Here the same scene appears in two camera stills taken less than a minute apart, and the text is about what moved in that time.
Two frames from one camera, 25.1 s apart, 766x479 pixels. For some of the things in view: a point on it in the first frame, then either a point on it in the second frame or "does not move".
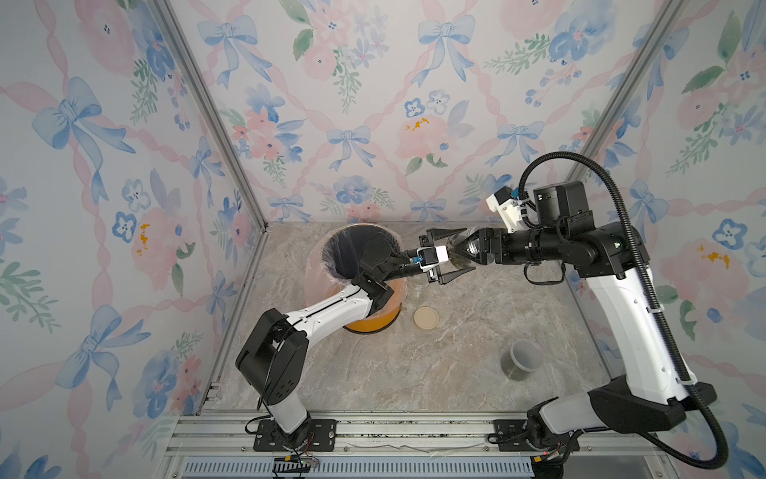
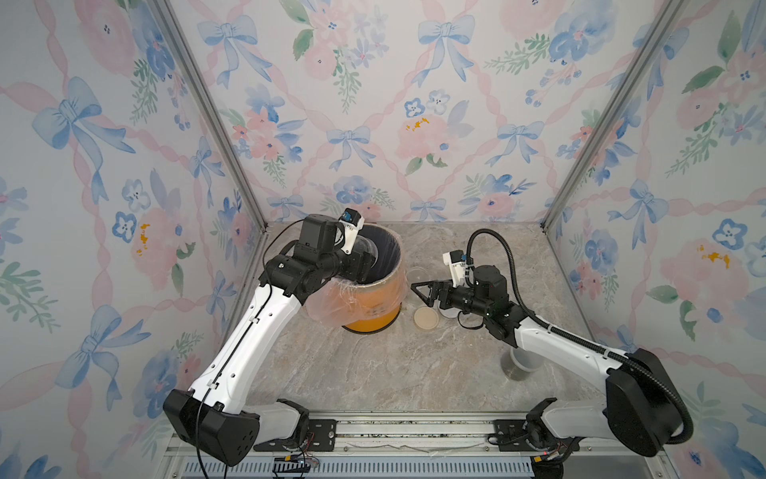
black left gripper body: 411,269 to 353,265
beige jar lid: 426,317 does not move
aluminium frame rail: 591,445 does not move
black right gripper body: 515,246 to 464,298
